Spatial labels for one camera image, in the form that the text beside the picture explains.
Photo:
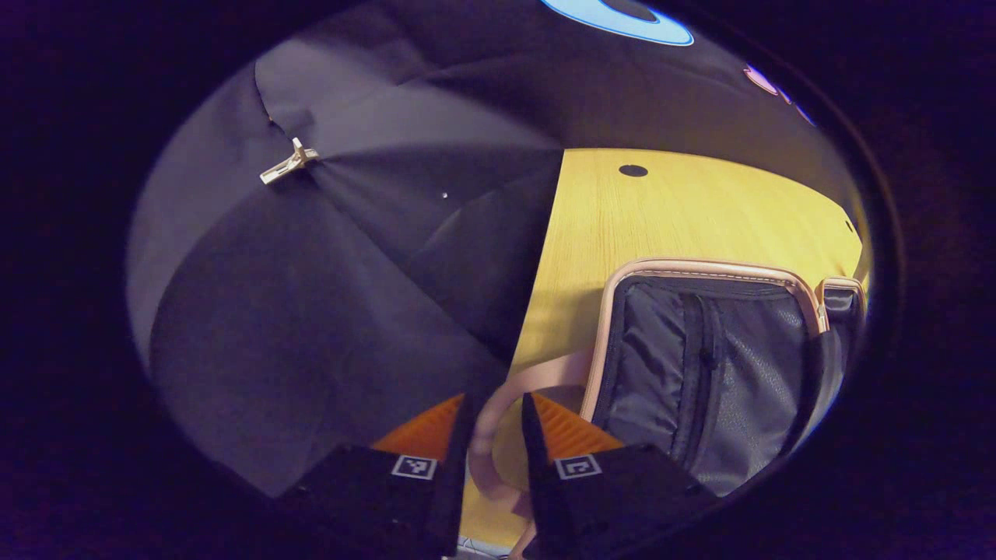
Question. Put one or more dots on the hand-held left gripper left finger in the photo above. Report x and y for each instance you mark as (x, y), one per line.
(455, 482)

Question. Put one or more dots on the white plastic clip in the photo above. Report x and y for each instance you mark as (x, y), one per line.
(292, 162)

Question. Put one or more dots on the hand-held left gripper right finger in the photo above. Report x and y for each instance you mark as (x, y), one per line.
(537, 482)

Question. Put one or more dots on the black backdrop cloth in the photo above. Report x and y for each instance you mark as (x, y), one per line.
(311, 311)

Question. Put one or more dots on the pink suitcase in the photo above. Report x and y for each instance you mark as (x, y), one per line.
(739, 365)

